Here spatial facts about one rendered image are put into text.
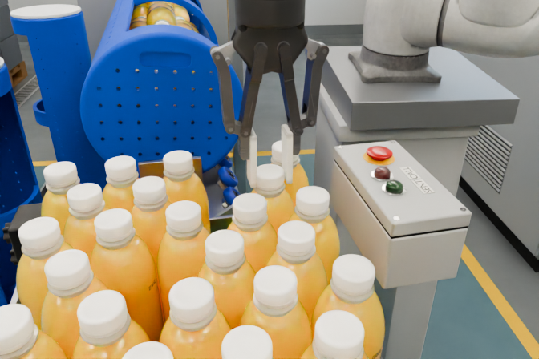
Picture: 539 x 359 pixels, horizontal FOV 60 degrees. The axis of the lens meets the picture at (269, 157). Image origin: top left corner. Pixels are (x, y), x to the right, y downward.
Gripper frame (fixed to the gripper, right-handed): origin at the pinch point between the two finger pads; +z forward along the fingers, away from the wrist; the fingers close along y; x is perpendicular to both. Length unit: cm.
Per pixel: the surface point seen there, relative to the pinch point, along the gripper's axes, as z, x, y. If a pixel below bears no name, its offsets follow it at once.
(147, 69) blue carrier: -3.9, -28.0, 14.6
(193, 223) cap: 3.0, 7.9, 10.2
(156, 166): 9.1, -17.8, 14.7
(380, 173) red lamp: 2.7, 2.4, -14.1
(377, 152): 2.5, -2.8, -15.9
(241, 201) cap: 2.2, 6.0, 4.6
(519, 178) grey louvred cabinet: 77, -102, -137
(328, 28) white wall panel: 100, -513, -189
